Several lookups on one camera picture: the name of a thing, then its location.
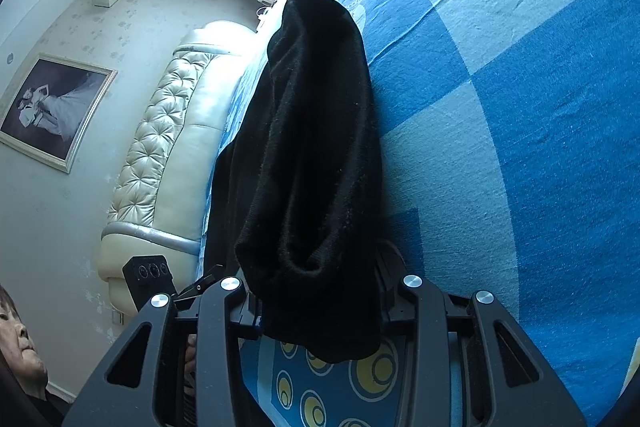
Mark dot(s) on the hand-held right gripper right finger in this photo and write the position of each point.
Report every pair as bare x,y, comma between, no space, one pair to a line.
415,307

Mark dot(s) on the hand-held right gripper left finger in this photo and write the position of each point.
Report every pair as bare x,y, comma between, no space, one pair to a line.
225,309

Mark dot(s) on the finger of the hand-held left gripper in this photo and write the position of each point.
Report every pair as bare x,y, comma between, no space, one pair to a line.
202,282

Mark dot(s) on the black pants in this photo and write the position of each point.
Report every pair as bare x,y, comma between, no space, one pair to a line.
310,157

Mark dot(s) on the white tufted leather headboard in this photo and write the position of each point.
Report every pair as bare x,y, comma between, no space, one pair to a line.
165,147

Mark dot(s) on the person's head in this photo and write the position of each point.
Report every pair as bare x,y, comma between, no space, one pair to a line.
20,342

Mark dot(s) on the person's dark clothing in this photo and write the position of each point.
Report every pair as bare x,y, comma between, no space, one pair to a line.
40,409

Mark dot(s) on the blue patterned bed sheet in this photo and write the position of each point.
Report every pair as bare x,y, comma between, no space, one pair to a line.
500,132

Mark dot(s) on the wall socket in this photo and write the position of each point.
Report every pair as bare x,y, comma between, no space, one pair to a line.
118,317

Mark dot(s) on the framed wall picture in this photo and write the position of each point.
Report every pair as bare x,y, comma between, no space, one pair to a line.
52,109

